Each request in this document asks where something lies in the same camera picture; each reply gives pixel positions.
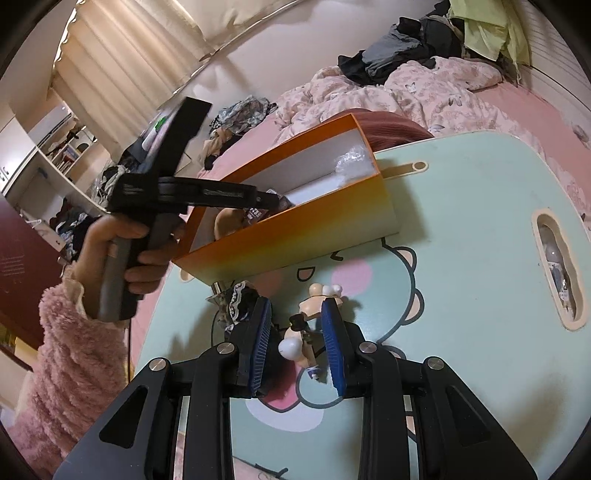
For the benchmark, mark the tan garment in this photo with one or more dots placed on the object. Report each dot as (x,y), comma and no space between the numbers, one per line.
(217,147)

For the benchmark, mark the heap of mixed clothes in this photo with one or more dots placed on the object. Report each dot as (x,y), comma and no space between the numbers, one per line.
(111,182)

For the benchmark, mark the grey patterned garment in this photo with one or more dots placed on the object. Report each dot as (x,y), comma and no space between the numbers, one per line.
(240,113)

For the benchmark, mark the person's left hand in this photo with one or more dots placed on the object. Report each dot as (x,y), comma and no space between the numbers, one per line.
(99,244)

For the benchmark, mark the person's left forearm pink sleeve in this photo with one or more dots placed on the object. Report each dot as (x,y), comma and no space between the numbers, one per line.
(69,369)

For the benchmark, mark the white air conditioner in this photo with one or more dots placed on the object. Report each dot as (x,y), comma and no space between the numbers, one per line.
(48,122)

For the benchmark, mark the pink floral blanket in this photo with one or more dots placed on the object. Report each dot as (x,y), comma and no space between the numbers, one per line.
(415,87)

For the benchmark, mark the small cartoon doll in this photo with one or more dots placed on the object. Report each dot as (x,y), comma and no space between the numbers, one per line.
(310,305)

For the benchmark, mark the orange cardboard box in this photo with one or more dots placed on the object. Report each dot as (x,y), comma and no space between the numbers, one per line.
(286,235)

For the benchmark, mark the clear plastic bag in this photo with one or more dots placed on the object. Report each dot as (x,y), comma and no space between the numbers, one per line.
(351,159)

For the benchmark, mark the white wall shelf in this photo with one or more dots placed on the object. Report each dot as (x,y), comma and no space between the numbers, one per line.
(69,157)

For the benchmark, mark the black lace doll dress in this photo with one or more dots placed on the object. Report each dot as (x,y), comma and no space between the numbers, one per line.
(240,304)

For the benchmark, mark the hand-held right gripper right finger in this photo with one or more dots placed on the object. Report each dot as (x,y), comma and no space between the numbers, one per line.
(333,350)

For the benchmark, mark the white wall cabinet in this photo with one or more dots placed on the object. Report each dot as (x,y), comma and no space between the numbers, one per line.
(14,157)

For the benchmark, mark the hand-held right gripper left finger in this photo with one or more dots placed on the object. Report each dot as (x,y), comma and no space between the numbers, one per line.
(261,344)

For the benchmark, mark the cream curtain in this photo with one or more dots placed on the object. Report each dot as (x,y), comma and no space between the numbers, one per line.
(138,46)

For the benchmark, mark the light green cloth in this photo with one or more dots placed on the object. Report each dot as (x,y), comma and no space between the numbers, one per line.
(489,32)

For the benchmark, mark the dark printed packet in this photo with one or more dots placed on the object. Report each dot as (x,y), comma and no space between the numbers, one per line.
(258,216)

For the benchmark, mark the dark red door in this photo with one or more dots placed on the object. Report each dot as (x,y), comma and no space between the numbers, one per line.
(23,258)

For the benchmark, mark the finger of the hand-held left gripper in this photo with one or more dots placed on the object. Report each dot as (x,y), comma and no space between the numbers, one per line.
(221,194)

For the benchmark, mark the dusky pink ribbed cushion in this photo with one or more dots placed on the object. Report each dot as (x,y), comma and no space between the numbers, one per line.
(392,131)

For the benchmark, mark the pile of dark clothes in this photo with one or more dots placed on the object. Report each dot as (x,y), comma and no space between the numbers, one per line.
(392,46)

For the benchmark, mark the white slatted headboard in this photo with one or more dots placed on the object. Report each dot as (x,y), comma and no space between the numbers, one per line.
(558,60)

